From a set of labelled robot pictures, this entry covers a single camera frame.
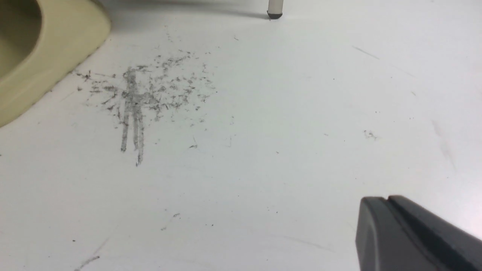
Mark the right olive green slipper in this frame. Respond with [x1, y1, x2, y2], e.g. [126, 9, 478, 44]
[0, 0, 111, 126]

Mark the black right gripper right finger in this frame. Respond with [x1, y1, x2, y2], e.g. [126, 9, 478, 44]
[388, 195, 482, 271]

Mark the stainless steel shoe rack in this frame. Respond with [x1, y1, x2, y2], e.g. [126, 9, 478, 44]
[267, 0, 284, 20]

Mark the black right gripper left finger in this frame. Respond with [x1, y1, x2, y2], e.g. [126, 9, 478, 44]
[355, 197, 453, 271]

